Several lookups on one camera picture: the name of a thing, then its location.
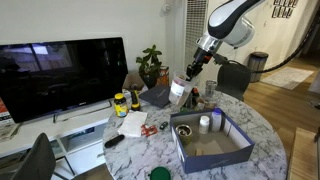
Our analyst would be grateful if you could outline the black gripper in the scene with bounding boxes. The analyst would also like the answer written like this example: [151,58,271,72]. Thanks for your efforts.
[185,48,212,82]

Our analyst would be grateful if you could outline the white medicine bottle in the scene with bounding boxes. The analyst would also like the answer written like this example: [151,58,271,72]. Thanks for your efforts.
[198,115,211,135]

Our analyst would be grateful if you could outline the hot sauce bottle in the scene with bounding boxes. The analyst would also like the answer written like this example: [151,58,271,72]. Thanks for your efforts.
[191,87,201,103]

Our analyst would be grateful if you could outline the grey printed cup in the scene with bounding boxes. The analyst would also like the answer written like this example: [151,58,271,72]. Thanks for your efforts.
[204,79,219,101]

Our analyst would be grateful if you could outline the yellow mustard bottle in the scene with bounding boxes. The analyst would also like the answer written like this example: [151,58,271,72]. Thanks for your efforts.
[129,83,142,112]

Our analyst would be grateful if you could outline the yellow vitamin bottle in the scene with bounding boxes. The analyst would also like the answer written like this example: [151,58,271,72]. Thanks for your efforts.
[113,92,129,118]

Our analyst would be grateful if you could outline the dark blue cardboard box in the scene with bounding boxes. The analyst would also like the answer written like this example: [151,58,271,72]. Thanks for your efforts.
[169,109,256,175]

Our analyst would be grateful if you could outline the clear acrylic organizer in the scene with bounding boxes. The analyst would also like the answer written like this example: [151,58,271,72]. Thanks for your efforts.
[180,87,218,113]

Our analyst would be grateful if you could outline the green potted plant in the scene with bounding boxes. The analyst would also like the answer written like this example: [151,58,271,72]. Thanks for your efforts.
[135,44,164,90]

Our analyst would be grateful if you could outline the tall white grille heater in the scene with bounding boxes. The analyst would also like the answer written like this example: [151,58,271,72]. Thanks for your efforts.
[182,0,210,86]

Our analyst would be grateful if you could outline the round tin can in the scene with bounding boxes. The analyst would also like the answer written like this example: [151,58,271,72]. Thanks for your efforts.
[175,124,193,145]

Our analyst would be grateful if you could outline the brown paper bag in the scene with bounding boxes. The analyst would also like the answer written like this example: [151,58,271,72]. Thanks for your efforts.
[124,71,146,93]

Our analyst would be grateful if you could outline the silver trash can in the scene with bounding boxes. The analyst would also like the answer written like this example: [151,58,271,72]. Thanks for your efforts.
[248,51,270,84]

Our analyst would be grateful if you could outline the red sauce packet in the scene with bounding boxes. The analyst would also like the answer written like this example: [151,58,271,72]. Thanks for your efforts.
[140,124,159,137]

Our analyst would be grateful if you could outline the white paper napkin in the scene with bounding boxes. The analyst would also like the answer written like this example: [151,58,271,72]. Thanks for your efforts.
[117,110,149,138]

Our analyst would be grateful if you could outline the light patterned rug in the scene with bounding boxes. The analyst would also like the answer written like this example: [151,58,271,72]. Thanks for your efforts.
[259,65,315,91]

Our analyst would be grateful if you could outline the black remote control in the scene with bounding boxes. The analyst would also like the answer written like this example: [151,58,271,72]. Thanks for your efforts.
[104,133,126,149]

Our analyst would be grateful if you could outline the round green lid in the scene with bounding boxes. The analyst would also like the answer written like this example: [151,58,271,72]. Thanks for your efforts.
[148,165,172,180]

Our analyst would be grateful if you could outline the black flat screen television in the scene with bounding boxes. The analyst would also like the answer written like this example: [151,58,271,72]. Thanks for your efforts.
[0,36,130,125]

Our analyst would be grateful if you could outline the light wooden bench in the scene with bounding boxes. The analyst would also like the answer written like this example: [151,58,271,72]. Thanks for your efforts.
[287,126,320,180]

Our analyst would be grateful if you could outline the white television stand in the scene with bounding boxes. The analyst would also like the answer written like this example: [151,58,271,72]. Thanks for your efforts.
[0,93,141,179]

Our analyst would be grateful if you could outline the black office chair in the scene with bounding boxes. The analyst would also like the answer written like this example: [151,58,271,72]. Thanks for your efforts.
[9,132,71,180]

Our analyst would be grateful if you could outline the black chair with gold frame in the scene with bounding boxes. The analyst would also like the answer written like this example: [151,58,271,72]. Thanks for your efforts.
[216,61,253,102]

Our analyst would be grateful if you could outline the white wall thermostat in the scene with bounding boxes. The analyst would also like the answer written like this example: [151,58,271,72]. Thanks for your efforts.
[161,3,172,15]

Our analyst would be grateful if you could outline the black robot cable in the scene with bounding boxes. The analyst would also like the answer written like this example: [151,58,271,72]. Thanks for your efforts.
[213,13,320,75]

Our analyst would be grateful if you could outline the black framed wall pictures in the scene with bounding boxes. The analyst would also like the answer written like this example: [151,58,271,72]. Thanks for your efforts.
[271,0,300,20]

